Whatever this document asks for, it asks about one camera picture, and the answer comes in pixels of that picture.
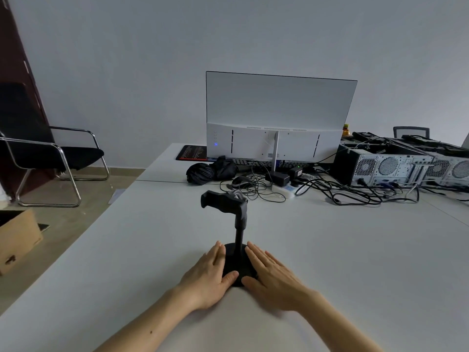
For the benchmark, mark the dark brown door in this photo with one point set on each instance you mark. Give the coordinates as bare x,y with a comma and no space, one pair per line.
18,69

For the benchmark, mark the person's right middle finger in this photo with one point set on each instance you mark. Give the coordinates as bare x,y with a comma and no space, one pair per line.
263,257

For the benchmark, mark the person's right little finger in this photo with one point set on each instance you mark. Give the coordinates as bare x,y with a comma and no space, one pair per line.
283,271

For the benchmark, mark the black computer mouse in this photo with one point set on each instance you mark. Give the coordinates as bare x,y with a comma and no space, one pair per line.
241,180

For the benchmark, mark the small black power adapter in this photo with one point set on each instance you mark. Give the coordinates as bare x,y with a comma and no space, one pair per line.
296,172

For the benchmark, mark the black keyboard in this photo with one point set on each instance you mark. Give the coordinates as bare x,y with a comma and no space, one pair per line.
256,163

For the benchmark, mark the person's right forearm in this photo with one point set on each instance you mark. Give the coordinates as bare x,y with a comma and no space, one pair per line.
333,326

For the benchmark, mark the black silver computer tower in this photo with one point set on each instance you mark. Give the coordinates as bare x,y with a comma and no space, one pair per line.
381,166

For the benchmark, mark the black cloth bag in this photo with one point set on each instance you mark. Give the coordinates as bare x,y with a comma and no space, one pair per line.
224,168

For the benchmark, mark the white power strip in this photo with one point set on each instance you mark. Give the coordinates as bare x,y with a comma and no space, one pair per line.
287,189

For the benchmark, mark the black mouse pad red edge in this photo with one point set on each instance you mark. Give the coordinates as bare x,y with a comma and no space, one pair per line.
192,152

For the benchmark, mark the orange bottle yellow cap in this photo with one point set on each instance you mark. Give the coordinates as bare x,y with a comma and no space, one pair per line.
346,131

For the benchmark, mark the cardboard box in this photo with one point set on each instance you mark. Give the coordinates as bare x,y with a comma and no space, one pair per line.
18,241

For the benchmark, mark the black phone holder stand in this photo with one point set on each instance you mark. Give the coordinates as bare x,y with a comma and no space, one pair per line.
239,230

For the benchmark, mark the white computer monitor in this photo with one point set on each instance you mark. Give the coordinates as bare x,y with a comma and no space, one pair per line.
278,106

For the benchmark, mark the black metal-frame chair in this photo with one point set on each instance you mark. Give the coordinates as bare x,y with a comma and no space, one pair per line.
44,150

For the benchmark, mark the long black equipment case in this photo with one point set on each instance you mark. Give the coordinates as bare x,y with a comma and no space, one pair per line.
436,144

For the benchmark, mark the person's left hand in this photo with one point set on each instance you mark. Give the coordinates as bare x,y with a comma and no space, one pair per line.
205,280

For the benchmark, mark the person's right hand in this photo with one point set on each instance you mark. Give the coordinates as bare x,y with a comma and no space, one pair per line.
274,285

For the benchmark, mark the person's left thumb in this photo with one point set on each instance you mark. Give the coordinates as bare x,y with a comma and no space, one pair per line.
229,279

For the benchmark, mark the person's right thumb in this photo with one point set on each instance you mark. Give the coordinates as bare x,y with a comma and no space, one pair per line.
250,283

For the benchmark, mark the person's left forearm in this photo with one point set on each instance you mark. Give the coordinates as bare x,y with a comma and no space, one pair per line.
154,322

